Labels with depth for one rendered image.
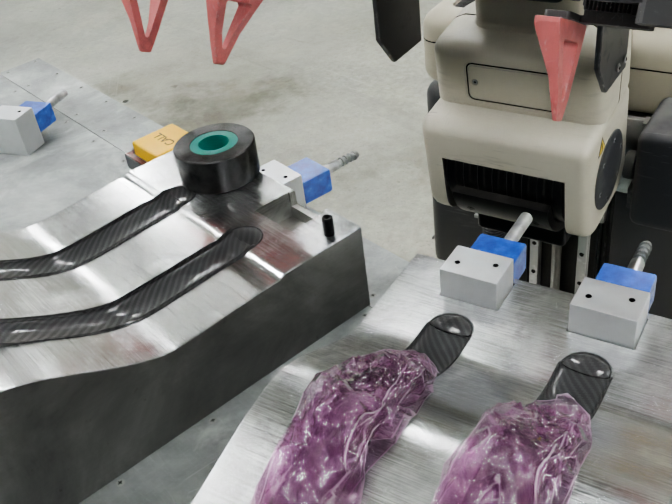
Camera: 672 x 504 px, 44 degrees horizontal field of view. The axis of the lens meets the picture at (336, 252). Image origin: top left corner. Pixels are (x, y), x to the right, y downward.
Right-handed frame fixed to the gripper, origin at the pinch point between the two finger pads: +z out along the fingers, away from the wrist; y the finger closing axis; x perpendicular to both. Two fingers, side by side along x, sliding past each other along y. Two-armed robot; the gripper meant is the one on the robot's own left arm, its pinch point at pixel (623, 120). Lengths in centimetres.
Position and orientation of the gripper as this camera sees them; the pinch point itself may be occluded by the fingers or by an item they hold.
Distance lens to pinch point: 64.1
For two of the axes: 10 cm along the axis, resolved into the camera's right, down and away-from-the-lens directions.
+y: 8.4, 2.4, -4.9
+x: 5.3, -1.3, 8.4
